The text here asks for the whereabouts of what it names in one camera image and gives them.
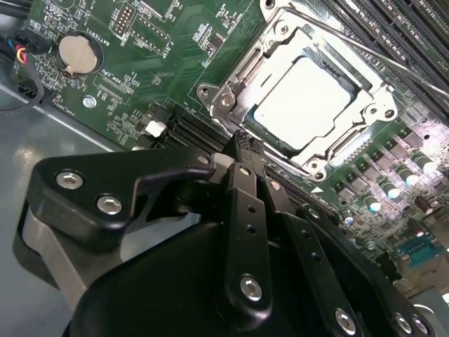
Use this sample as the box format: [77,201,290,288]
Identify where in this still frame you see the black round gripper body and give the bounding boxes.
[65,221,334,337]

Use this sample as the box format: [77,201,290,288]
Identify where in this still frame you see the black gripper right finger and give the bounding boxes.
[250,139,438,337]

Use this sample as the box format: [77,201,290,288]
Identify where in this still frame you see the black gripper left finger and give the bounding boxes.
[22,131,274,319]

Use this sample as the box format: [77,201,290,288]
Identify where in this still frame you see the metal CPU socket cover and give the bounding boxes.
[210,8,399,176]

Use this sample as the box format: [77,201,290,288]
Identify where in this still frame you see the silver-topped green CPU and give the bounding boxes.
[245,54,362,152]

